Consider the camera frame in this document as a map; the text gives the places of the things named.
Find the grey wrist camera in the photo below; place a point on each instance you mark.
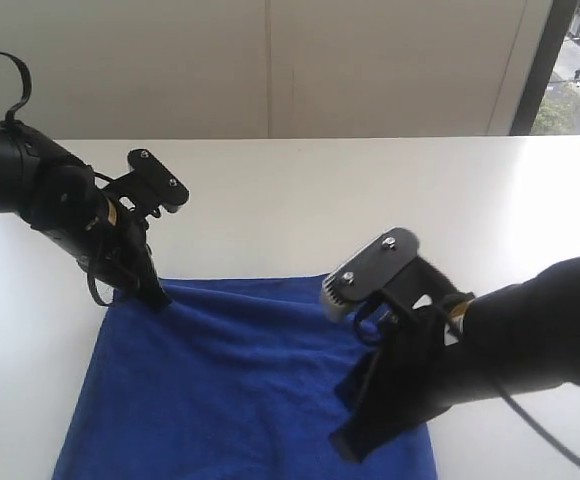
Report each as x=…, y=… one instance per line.
x=149, y=186
x=388, y=271

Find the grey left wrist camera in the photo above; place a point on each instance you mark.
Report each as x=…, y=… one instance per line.
x=149, y=186

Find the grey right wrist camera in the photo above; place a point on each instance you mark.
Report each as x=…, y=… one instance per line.
x=388, y=271

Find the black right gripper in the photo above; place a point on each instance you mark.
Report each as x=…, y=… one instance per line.
x=388, y=384

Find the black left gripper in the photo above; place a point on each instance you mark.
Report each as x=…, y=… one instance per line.
x=106, y=243

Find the dark window frame post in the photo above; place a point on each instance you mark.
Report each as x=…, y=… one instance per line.
x=554, y=31

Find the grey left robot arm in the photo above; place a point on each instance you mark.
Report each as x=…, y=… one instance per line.
x=34, y=167

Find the blue microfibre towel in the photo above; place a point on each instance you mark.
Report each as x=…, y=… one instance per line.
x=233, y=380

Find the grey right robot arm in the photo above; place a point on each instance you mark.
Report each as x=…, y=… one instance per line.
x=520, y=339

